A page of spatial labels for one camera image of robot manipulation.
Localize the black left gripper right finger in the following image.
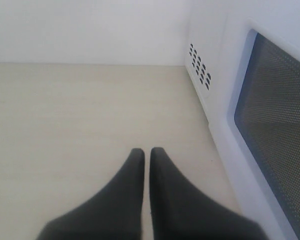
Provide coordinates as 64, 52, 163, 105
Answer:
149, 147, 267, 240

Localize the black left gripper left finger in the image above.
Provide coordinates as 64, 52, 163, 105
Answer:
37, 148, 145, 240

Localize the white microwave door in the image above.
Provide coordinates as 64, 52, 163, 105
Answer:
209, 17, 300, 240

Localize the white microwave oven body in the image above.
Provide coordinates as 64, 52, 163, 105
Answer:
185, 0, 231, 124

